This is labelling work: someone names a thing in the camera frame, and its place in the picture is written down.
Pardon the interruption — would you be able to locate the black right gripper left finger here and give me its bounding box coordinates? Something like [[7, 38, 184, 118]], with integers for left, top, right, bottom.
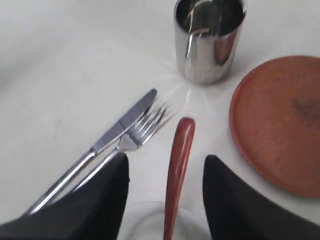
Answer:
[[0, 153, 130, 240]]

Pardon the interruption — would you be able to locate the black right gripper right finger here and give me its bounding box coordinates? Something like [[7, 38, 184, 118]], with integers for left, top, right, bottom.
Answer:
[[202, 155, 320, 240]]

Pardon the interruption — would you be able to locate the white speckled ceramic bowl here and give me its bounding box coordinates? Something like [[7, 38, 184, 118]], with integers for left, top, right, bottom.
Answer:
[[117, 201, 211, 240]]

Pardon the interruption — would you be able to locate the silver metal fork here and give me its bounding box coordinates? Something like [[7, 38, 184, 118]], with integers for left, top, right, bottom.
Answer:
[[70, 98, 176, 192]]

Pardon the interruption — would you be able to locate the dark red wooden spoon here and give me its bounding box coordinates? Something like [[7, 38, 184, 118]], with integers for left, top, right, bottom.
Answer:
[[163, 117, 196, 240]]

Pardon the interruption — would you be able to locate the silver table knife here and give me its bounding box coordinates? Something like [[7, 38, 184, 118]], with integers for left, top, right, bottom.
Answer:
[[24, 88, 158, 215]]

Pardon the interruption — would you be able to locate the brown wooden plate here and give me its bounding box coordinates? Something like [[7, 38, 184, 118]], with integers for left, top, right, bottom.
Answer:
[[229, 55, 320, 199]]

